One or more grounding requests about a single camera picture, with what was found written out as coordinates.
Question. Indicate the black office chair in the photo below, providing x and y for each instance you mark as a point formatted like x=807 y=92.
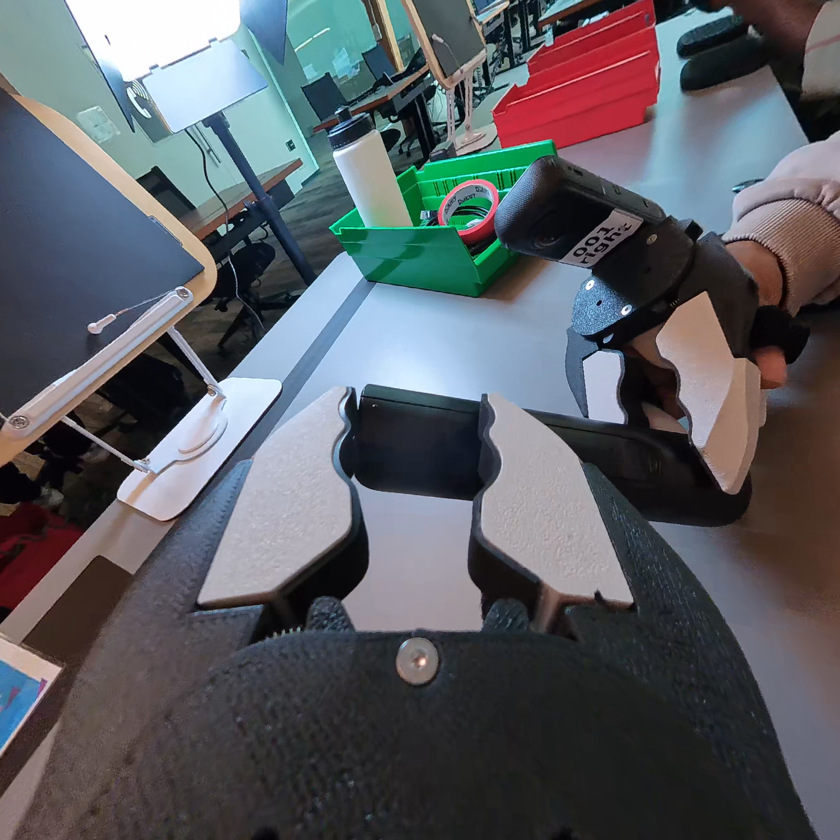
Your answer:
x=253 y=262

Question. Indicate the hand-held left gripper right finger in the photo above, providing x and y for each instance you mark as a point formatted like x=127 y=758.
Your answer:
x=551 y=518

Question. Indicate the red storage crate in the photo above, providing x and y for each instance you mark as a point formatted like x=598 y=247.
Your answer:
x=33 y=551

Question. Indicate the wooden office desk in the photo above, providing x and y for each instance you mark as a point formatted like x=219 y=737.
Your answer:
x=262 y=184

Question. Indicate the printed paper sheet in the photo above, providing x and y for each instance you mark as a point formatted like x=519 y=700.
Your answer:
x=23 y=695

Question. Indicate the person's right forearm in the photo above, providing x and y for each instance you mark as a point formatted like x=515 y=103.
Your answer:
x=787 y=216

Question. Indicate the black oval pad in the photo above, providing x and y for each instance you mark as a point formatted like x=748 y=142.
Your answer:
x=712 y=29
x=722 y=65

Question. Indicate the person's right hand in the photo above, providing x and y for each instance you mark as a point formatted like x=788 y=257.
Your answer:
x=754 y=269

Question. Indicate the green plastic bin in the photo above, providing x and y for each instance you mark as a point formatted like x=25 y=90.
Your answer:
x=420 y=262

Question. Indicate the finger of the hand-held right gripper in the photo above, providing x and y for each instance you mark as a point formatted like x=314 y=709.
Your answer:
x=715 y=394
x=604 y=387

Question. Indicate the red tape roll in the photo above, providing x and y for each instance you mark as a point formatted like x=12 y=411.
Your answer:
x=453 y=197

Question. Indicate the white water bottle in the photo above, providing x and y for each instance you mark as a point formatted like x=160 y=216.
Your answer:
x=374 y=177

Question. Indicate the red plastic bin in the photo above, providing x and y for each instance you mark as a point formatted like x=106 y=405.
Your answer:
x=571 y=118
x=590 y=33

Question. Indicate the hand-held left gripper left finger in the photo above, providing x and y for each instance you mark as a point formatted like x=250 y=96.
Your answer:
x=282 y=518

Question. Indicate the black light stand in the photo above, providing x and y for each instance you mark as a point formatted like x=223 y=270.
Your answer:
x=256 y=190

